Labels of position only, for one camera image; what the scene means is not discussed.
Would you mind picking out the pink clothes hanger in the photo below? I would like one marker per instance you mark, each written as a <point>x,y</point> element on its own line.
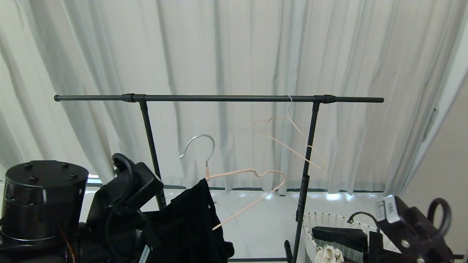
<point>207,174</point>
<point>278,118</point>

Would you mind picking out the black clothes rack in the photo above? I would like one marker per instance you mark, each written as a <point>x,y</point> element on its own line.
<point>219,98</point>

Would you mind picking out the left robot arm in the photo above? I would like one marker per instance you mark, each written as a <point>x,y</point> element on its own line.
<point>40,197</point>

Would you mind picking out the white laundry basket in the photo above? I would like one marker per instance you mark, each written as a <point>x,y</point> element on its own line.
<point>323,220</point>

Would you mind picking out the cream garment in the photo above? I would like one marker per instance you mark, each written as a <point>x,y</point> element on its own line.
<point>328,254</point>

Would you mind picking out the white curtain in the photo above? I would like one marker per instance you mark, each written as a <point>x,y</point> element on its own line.
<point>219,47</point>

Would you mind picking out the black garment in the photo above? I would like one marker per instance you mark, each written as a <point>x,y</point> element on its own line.
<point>190,226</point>

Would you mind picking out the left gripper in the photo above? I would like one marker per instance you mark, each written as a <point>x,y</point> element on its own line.
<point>120,244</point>

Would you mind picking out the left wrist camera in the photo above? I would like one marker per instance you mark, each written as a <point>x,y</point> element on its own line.
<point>142,186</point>

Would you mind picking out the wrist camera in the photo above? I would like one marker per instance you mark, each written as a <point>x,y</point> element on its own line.
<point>406,223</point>
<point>142,186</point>

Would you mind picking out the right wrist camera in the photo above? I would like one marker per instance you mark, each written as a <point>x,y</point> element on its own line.
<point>406,223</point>

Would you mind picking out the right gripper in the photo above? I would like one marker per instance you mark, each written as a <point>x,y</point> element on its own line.
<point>374,248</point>

